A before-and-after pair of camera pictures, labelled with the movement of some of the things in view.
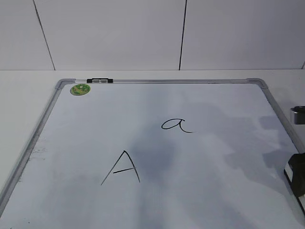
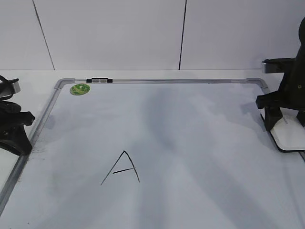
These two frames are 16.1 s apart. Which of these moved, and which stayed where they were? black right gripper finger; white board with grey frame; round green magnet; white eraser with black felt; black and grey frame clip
Moved: white eraser with black felt; black right gripper finger
Stayed: round green magnet; white board with grey frame; black and grey frame clip
